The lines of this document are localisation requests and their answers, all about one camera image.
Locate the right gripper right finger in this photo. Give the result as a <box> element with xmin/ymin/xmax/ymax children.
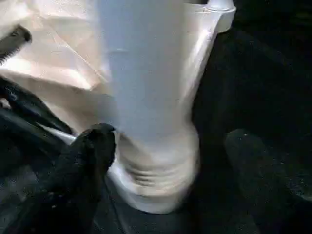
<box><xmin>224</xmin><ymin>128</ymin><xmax>312</xmax><ymax>234</ymax></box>

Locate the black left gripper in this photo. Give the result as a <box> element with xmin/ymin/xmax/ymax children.
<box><xmin>0</xmin><ymin>25</ymin><xmax>75</xmax><ymax>147</ymax></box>

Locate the white plastic table top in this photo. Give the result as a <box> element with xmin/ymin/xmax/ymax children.
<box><xmin>0</xmin><ymin>0</ymin><xmax>237</xmax><ymax>215</ymax></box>

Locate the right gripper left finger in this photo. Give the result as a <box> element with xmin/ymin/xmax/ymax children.
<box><xmin>0</xmin><ymin>123</ymin><xmax>117</xmax><ymax>234</ymax></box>

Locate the white plastic table leg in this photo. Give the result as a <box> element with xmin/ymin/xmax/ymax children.
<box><xmin>95</xmin><ymin>0</ymin><xmax>201</xmax><ymax>193</ymax></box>
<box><xmin>206</xmin><ymin>0</ymin><xmax>235</xmax><ymax>13</ymax></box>

